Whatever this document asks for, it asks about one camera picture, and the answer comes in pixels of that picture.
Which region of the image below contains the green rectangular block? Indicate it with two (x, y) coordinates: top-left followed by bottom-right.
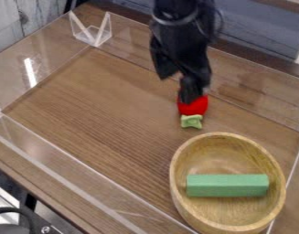
(185, 174), (269, 197)

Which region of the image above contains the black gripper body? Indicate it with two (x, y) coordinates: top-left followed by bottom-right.
(149, 12), (216, 75)

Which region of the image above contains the red plush strawberry toy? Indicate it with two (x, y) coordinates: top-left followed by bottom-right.
(177, 96), (208, 130)

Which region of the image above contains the black cable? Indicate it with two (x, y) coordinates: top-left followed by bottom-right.
(0, 207), (34, 234)

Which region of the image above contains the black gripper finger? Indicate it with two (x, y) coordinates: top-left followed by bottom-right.
(177, 69), (211, 104)
(149, 37), (177, 80)

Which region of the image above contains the black metal table bracket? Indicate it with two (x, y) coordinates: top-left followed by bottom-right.
(17, 191), (70, 234)

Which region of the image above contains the blue grey sofa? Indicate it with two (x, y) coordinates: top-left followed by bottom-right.
(113, 0), (299, 59)

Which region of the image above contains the clear acrylic front barrier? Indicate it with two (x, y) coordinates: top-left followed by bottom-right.
(0, 112), (196, 234)

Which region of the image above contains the brown wooden bowl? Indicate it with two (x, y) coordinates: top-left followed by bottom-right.
(168, 133), (285, 234)

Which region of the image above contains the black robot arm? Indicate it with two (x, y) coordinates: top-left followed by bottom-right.
(149, 0), (223, 104)

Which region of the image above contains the clear acrylic corner bracket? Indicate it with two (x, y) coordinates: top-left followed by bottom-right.
(68, 12), (112, 48)

